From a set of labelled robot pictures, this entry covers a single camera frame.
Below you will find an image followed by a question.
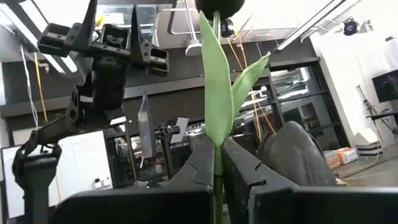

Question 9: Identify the dark grey chair back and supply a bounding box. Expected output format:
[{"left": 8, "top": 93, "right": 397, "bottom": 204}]
[{"left": 257, "top": 120, "right": 338, "bottom": 188}]

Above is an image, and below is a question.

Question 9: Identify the black artificial tulip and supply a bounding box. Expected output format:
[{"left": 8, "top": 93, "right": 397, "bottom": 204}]
[{"left": 195, "top": 0, "right": 271, "bottom": 224}]

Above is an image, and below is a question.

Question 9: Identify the black ceiling spotlight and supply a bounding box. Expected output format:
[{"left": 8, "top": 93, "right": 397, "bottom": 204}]
[
  {"left": 220, "top": 18, "right": 235, "bottom": 39},
  {"left": 343, "top": 16, "right": 361, "bottom": 36}
]

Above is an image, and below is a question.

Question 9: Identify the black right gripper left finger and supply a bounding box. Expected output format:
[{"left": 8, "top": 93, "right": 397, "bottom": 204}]
[{"left": 49, "top": 138, "right": 215, "bottom": 224}]

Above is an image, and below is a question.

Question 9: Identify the orange white package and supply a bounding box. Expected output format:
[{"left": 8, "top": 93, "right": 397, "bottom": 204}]
[{"left": 323, "top": 146, "right": 359, "bottom": 170}]

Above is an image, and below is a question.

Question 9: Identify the white ceiling fixture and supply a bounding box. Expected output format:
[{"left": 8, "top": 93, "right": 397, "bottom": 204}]
[{"left": 185, "top": 39, "right": 203, "bottom": 57}]

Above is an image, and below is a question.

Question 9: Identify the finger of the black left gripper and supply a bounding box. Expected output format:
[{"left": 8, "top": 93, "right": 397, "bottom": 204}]
[
  {"left": 129, "top": 4, "right": 153, "bottom": 65},
  {"left": 73, "top": 0, "right": 99, "bottom": 53}
]

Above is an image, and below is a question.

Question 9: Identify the yellow cable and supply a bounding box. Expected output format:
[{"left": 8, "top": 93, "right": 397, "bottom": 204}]
[
  {"left": 33, "top": 51, "right": 49, "bottom": 124},
  {"left": 228, "top": 30, "right": 277, "bottom": 142}
]

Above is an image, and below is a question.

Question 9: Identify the black desk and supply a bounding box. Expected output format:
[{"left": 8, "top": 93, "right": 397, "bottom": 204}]
[{"left": 366, "top": 109, "right": 398, "bottom": 123}]

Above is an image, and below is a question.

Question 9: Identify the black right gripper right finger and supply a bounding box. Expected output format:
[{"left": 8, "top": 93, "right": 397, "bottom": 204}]
[{"left": 222, "top": 136, "right": 398, "bottom": 224}]

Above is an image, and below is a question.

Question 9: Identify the white card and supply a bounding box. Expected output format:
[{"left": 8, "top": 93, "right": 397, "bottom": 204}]
[{"left": 169, "top": 116, "right": 190, "bottom": 144}]

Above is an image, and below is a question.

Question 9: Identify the long ceiling light strip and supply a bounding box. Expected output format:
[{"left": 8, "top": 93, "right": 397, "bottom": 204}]
[{"left": 274, "top": 0, "right": 346, "bottom": 52}]

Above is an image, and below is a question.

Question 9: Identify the black tripod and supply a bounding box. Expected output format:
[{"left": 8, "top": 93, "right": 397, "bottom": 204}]
[{"left": 355, "top": 84, "right": 386, "bottom": 125}]

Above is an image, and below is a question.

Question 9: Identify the white board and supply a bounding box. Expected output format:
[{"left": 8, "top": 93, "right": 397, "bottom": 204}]
[{"left": 1, "top": 129, "right": 113, "bottom": 219}]

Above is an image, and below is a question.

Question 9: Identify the white box stack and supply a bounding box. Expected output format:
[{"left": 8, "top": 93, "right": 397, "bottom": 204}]
[{"left": 353, "top": 131, "right": 382, "bottom": 157}]

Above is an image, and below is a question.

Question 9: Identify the computer monitor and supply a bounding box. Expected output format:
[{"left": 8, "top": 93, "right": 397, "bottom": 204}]
[{"left": 137, "top": 91, "right": 157, "bottom": 160}]

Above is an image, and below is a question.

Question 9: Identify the dark wall screen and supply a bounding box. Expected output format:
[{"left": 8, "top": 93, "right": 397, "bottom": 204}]
[{"left": 371, "top": 68, "right": 398, "bottom": 104}]

